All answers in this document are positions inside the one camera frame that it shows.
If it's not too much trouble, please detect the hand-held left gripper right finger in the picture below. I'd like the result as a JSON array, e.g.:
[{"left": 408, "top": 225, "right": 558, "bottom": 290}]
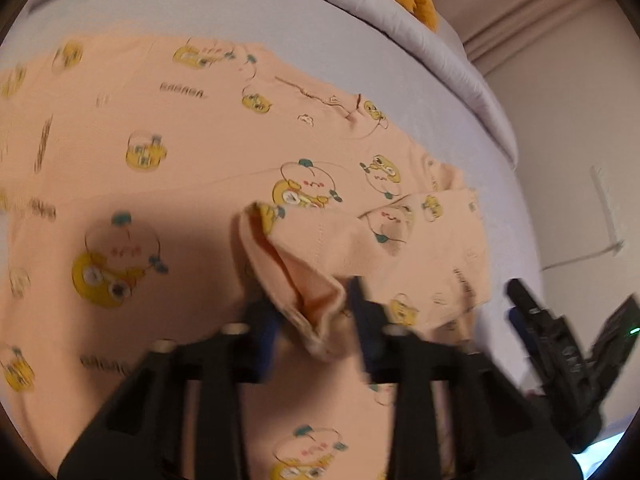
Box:
[{"left": 347, "top": 275, "right": 583, "bottom": 480}]

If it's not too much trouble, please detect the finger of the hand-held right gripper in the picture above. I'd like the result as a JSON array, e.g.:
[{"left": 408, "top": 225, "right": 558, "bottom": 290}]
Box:
[{"left": 506, "top": 279, "right": 562, "bottom": 361}]

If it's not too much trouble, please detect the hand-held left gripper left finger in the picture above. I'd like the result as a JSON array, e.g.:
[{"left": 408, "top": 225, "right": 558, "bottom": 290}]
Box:
[{"left": 57, "top": 301, "right": 282, "bottom": 480}]

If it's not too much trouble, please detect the peach cartoon print garment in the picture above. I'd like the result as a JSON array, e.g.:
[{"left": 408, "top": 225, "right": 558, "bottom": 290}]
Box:
[{"left": 0, "top": 35, "right": 493, "bottom": 480}]

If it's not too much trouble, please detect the white power strip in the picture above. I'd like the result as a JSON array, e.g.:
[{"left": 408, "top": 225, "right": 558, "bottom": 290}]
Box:
[{"left": 589, "top": 164, "right": 626, "bottom": 252}]

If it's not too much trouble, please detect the lilac quilt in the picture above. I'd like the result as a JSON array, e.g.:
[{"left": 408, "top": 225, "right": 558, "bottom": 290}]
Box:
[{"left": 240, "top": 0, "right": 519, "bottom": 167}]

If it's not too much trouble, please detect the lilac bed sheet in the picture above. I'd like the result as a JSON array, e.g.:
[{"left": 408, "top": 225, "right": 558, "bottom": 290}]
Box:
[{"left": 0, "top": 0, "right": 545, "bottom": 480}]

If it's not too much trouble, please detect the pink curtain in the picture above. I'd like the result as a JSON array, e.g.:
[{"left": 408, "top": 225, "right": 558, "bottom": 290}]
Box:
[{"left": 415, "top": 0, "right": 640, "bottom": 63}]

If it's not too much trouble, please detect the white cable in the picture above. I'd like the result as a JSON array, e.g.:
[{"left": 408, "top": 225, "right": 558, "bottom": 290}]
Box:
[{"left": 541, "top": 241, "right": 626, "bottom": 272}]

